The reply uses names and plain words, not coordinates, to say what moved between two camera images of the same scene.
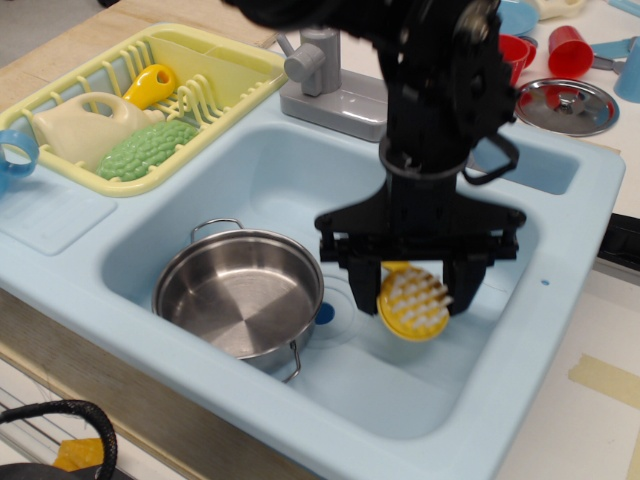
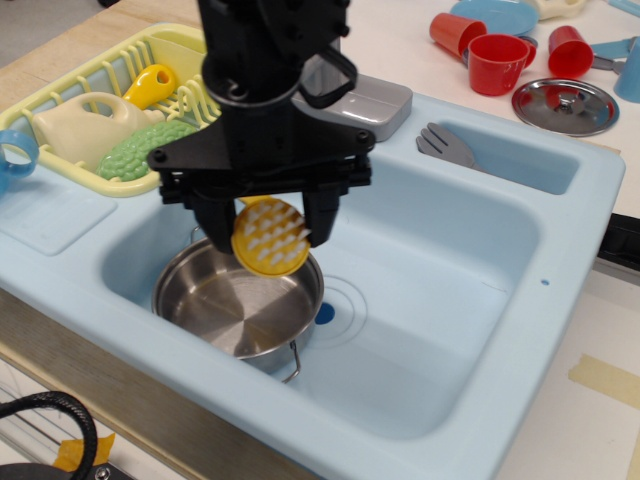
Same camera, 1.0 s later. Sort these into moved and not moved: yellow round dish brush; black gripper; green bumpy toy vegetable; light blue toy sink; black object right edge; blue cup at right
Moved: black gripper; yellow round dish brush
Not moved: light blue toy sink; black object right edge; green bumpy toy vegetable; blue cup at right
